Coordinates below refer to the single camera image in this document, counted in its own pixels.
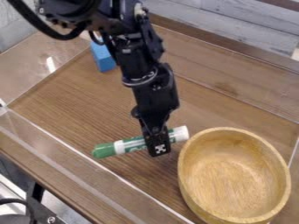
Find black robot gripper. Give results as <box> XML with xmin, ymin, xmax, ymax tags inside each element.
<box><xmin>133</xmin><ymin>63</ymin><xmax>180</xmax><ymax>158</ymax></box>

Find green Expo marker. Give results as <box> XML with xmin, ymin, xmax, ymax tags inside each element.
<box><xmin>92</xmin><ymin>126</ymin><xmax>189</xmax><ymax>158</ymax></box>

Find brown wooden bowl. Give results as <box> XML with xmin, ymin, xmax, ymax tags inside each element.
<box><xmin>177</xmin><ymin>127</ymin><xmax>291</xmax><ymax>224</ymax></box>

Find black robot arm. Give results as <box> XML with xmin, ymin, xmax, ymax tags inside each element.
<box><xmin>36</xmin><ymin>0</ymin><xmax>180</xmax><ymax>157</ymax></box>

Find blue rectangular block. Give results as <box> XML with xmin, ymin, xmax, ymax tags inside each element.
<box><xmin>89</xmin><ymin>42</ymin><xmax>117</xmax><ymax>73</ymax></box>

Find clear acrylic tray wall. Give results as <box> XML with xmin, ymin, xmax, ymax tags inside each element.
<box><xmin>0</xmin><ymin>17</ymin><xmax>299</xmax><ymax>224</ymax></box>

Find black metal table bracket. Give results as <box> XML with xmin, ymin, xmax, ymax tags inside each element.
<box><xmin>27</xmin><ymin>198</ymin><xmax>67</xmax><ymax>224</ymax></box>

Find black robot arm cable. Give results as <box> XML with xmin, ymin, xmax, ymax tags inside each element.
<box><xmin>4</xmin><ymin>0</ymin><xmax>89</xmax><ymax>41</ymax></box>

